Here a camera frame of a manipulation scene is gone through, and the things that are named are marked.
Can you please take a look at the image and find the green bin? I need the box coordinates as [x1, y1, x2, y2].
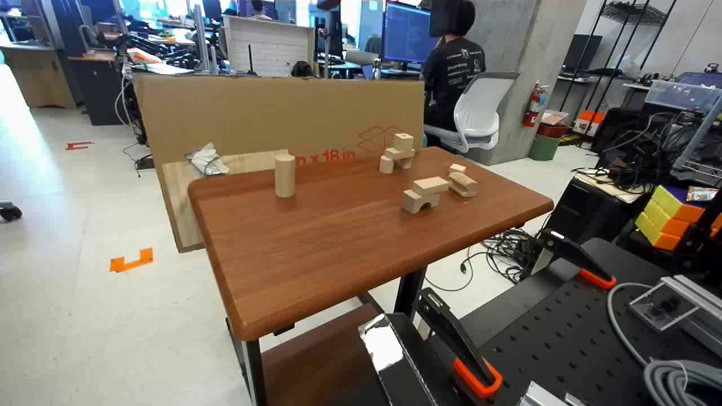
[527, 130, 565, 161]

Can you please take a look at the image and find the notched wooden block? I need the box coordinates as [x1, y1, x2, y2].
[385, 146, 417, 172]

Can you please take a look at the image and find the small black orange clamp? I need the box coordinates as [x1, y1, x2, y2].
[535, 228, 621, 292]

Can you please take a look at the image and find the reddish brown wooden table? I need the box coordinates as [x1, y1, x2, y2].
[186, 143, 556, 406]

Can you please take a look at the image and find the crumpled white cloth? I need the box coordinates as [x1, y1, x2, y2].
[186, 142, 230, 181]

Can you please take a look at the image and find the grey socket box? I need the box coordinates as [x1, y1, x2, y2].
[625, 275, 711, 334]

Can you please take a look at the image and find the yellow orange foam cube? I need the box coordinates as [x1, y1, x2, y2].
[635, 183, 709, 253]

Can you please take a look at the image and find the person in black shirt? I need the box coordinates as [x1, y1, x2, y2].
[421, 0, 488, 134]

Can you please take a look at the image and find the wooden arch block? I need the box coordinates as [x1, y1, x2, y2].
[398, 187, 444, 217]

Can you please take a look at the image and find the square wooden block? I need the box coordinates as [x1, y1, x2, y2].
[391, 130, 417, 155]

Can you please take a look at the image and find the white partition panel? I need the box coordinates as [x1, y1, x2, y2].
[224, 13, 319, 79]

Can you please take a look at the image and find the light wooden cabinet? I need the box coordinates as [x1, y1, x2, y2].
[0, 43, 79, 111]

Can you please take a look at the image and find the light wooden cylinder block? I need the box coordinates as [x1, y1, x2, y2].
[273, 149, 299, 201]

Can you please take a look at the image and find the large black orange clamp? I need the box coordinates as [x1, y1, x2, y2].
[411, 286, 505, 401]

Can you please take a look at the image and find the large cardboard sheet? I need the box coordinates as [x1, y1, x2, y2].
[131, 72, 429, 168]

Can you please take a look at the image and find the black caster wheel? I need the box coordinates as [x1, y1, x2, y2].
[0, 201, 25, 226]

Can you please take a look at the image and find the red fire extinguisher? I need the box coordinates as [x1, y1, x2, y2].
[521, 79, 550, 130]

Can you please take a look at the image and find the black metal shelving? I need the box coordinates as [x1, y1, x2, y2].
[554, 0, 681, 117]

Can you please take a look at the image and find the black perforated mounting board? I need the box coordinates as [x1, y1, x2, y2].
[391, 235, 722, 406]

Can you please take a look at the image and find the white office chair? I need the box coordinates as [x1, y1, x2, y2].
[422, 69, 521, 157]

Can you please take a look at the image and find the long rectangular wooden block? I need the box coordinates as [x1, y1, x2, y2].
[411, 173, 451, 201]

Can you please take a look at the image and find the pale plywood board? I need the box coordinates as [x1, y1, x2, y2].
[156, 146, 294, 254]

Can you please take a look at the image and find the blue computer monitor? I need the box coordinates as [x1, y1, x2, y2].
[379, 2, 441, 67]

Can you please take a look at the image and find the stepped wooden block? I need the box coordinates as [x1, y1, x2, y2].
[448, 168, 480, 201]

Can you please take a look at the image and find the black equipment box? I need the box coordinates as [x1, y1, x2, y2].
[547, 173, 643, 244]

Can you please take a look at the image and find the grey corrugated cable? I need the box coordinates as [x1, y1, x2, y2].
[606, 279, 722, 406]

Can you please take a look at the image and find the tangle of black floor cables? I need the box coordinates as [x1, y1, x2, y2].
[425, 228, 547, 296]

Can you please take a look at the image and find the brown wooden lower board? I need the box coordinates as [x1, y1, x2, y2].
[260, 302, 382, 406]

